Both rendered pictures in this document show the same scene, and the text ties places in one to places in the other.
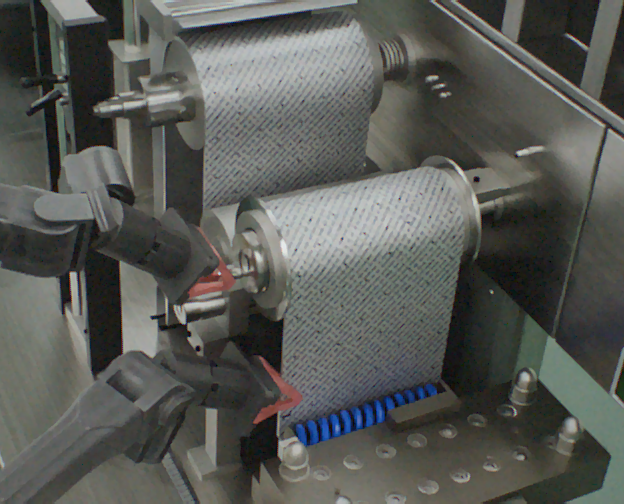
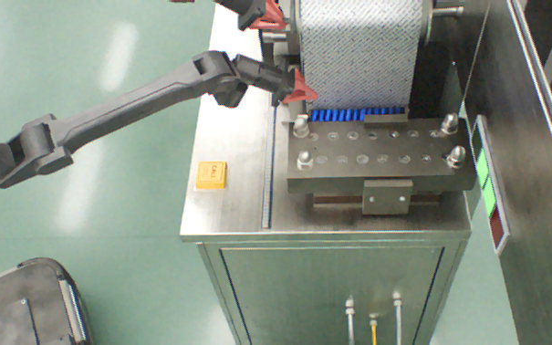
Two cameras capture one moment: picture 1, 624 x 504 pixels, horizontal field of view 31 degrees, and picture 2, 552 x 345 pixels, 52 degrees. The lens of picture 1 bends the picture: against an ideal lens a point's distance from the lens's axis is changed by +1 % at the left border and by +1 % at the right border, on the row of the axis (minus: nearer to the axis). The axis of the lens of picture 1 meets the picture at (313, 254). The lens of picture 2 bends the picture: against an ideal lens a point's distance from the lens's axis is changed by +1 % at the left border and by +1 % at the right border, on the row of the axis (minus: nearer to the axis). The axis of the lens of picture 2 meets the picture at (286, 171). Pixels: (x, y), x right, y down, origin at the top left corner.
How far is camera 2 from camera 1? 0.51 m
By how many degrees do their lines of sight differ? 31
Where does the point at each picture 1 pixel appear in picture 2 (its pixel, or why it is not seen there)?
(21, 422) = not seen: hidden behind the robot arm
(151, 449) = (226, 100)
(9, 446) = not seen: hidden behind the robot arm
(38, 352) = (244, 41)
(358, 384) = (353, 97)
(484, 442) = (409, 146)
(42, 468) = (147, 94)
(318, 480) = (309, 140)
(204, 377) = (253, 72)
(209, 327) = (281, 47)
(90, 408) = (180, 72)
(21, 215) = not seen: outside the picture
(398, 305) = (376, 58)
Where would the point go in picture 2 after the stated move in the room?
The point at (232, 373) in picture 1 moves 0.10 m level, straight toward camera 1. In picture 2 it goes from (272, 74) to (250, 105)
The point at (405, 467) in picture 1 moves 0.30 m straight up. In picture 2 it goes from (357, 146) to (363, 39)
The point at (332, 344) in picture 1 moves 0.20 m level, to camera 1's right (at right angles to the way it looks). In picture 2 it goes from (334, 71) to (421, 102)
